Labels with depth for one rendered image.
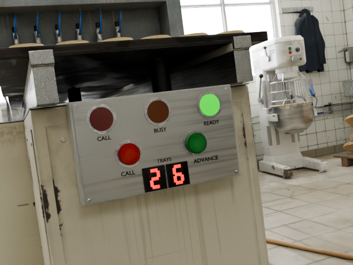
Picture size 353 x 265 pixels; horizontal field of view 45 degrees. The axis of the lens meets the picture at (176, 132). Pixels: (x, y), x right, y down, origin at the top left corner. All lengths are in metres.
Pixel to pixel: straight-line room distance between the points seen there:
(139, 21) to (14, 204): 0.70
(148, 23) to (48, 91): 0.94
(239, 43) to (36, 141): 0.32
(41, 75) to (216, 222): 0.34
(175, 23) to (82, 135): 0.89
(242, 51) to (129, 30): 0.83
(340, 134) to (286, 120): 1.65
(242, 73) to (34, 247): 0.88
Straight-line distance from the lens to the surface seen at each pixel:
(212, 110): 0.63
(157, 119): 0.60
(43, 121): 0.61
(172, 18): 1.42
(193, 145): 0.61
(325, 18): 5.92
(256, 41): 0.69
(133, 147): 0.58
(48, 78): 0.58
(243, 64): 0.66
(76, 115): 0.58
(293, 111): 4.34
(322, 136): 5.72
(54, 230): 0.62
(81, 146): 0.58
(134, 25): 1.47
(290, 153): 4.78
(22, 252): 1.34
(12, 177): 1.30
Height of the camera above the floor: 0.81
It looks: 3 degrees down
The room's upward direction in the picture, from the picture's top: 7 degrees counter-clockwise
